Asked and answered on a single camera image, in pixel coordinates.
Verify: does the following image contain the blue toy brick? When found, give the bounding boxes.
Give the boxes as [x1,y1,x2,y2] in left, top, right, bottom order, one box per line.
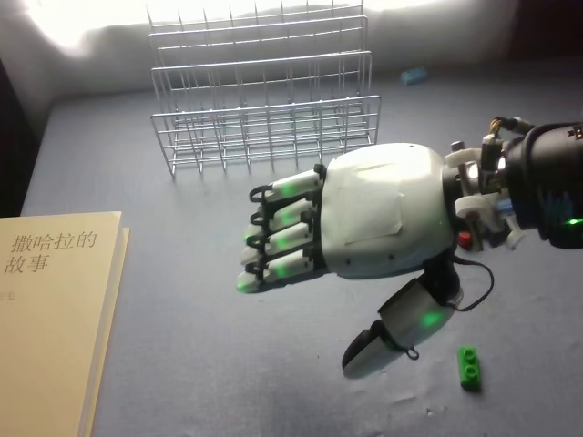
[400,66,429,86]

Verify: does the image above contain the green toy brick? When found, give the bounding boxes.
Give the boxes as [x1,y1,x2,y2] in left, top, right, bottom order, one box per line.
[456,346,483,391]

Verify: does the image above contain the cream paperback book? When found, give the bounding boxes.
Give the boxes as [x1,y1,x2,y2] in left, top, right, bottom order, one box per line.
[0,210,131,437]

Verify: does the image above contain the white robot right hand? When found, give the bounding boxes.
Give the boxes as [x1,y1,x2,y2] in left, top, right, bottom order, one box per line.
[235,142,465,380]

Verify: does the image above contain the wire dish rack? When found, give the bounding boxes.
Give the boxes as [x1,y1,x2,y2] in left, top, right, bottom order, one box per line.
[145,0,383,179]

